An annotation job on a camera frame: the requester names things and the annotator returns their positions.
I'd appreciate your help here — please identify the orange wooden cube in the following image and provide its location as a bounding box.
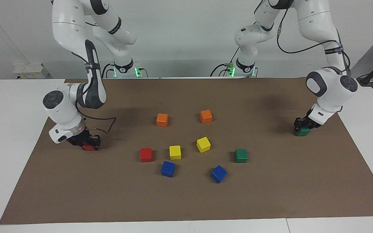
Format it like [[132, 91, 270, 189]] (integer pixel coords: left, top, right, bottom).
[[200, 109, 213, 124], [156, 113, 169, 127]]

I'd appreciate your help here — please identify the blue wooden cube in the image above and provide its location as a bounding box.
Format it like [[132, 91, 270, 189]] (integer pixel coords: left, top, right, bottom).
[[210, 165, 228, 184], [161, 161, 175, 178]]

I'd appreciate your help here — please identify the yellow wooden cube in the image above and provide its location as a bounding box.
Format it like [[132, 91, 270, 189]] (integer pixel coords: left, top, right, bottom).
[[169, 145, 182, 160], [196, 137, 211, 153]]

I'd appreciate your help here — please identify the white power strip box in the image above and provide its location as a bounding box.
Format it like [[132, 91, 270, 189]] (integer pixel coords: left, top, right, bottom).
[[13, 63, 48, 80]]

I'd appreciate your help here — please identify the brown table mat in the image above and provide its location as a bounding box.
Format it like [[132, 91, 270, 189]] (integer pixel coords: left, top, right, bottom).
[[0, 78, 373, 225]]

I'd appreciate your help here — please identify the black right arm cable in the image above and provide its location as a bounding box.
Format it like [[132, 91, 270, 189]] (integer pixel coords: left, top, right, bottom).
[[76, 53, 116, 134]]

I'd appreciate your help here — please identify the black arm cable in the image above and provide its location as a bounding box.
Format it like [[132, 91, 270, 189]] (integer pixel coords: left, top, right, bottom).
[[76, 53, 116, 134], [277, 19, 350, 68]]

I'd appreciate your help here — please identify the black right base cable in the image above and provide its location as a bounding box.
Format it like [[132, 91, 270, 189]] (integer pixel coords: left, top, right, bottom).
[[102, 63, 114, 78]]

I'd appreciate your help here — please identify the black base cable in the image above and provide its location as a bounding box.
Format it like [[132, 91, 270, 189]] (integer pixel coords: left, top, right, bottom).
[[102, 63, 114, 78], [210, 49, 240, 77]]

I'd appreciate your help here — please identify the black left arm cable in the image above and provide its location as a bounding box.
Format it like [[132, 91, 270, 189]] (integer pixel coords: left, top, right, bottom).
[[277, 19, 350, 68]]

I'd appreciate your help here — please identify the black left base cable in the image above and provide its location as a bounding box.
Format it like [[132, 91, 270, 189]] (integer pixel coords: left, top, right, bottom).
[[210, 49, 240, 77]]

